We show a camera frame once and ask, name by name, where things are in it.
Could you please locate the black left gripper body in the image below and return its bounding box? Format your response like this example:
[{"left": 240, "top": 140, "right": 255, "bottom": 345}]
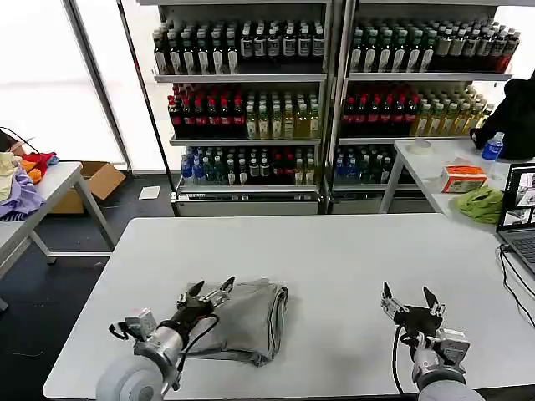
[{"left": 168, "top": 297, "right": 216, "bottom": 336}]

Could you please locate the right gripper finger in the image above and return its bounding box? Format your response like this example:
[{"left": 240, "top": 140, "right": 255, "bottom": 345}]
[
  {"left": 380, "top": 281, "right": 410, "bottom": 323},
  {"left": 422, "top": 285, "right": 448, "bottom": 322}
]

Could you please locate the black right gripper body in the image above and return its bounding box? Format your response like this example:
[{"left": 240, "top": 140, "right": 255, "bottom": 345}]
[{"left": 394, "top": 304, "right": 445, "bottom": 340}]

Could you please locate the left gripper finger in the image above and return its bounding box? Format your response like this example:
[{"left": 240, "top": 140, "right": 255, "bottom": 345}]
[
  {"left": 176, "top": 280, "right": 206, "bottom": 309},
  {"left": 199, "top": 275, "right": 237, "bottom": 307}
]

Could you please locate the grey printed t-shirt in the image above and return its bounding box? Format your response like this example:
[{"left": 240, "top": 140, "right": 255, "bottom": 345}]
[{"left": 183, "top": 277, "right": 291, "bottom": 368}]

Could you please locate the green cloth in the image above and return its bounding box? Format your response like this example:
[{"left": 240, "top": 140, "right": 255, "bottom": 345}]
[{"left": 454, "top": 185, "right": 505, "bottom": 226}]

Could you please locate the orange tissue box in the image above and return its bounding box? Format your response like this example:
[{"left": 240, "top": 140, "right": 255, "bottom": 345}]
[{"left": 441, "top": 165, "right": 489, "bottom": 195}]

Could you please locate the grey laptop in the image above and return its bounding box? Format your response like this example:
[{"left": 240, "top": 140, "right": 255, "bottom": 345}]
[{"left": 496, "top": 162, "right": 535, "bottom": 277}]

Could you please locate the white desk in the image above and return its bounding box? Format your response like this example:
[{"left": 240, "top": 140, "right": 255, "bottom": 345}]
[{"left": 378, "top": 139, "right": 535, "bottom": 236}]

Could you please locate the brown cardboard box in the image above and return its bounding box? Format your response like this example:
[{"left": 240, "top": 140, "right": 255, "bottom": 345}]
[{"left": 49, "top": 161, "right": 127, "bottom": 216}]

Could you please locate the white tape roll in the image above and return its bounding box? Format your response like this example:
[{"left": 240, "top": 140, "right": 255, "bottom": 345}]
[{"left": 408, "top": 139, "right": 433, "bottom": 157}]

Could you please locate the blue-label water bottle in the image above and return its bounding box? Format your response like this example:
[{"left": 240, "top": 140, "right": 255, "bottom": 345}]
[{"left": 481, "top": 131, "right": 507, "bottom": 180}]

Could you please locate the white side table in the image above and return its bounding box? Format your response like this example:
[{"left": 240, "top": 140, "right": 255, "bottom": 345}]
[{"left": 0, "top": 161, "right": 116, "bottom": 282}]

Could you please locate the shelf rack with bottles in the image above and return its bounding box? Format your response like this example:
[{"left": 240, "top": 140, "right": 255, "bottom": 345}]
[
  {"left": 329, "top": 0, "right": 522, "bottom": 215},
  {"left": 137, "top": 0, "right": 335, "bottom": 216}
]

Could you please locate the purple cloth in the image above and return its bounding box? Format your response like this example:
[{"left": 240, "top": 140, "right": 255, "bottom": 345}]
[{"left": 0, "top": 165, "right": 45, "bottom": 221}]

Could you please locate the orange cloth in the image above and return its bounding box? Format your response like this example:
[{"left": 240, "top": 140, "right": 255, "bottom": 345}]
[{"left": 20, "top": 160, "right": 44, "bottom": 185}]

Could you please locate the red cloth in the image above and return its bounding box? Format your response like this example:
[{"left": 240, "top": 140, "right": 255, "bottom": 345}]
[{"left": 21, "top": 151, "right": 59, "bottom": 172}]

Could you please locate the black bag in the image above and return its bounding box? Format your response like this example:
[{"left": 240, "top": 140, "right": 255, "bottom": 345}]
[{"left": 469, "top": 77, "right": 535, "bottom": 161}]

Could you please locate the black leaning pole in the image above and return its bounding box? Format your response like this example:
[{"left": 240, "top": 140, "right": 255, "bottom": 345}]
[{"left": 116, "top": 0, "right": 181, "bottom": 218}]

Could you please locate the cream cloth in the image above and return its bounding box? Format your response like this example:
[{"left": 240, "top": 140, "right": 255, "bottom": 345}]
[{"left": 0, "top": 151, "right": 24, "bottom": 202}]

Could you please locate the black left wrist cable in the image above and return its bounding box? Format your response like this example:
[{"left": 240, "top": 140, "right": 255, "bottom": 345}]
[{"left": 109, "top": 312, "right": 221, "bottom": 378}]

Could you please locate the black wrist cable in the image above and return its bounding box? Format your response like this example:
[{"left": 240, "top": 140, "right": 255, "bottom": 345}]
[
  {"left": 391, "top": 323, "right": 420, "bottom": 396},
  {"left": 109, "top": 312, "right": 221, "bottom": 378}
]

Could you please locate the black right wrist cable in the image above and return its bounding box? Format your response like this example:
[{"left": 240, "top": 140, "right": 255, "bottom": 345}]
[{"left": 391, "top": 323, "right": 420, "bottom": 396}]

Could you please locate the black laptop cable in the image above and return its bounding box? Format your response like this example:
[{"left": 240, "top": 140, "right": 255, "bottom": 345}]
[{"left": 498, "top": 243, "right": 535, "bottom": 327}]

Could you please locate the thin black cable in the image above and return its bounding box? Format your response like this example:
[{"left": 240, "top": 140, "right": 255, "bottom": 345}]
[{"left": 0, "top": 126, "right": 41, "bottom": 157}]

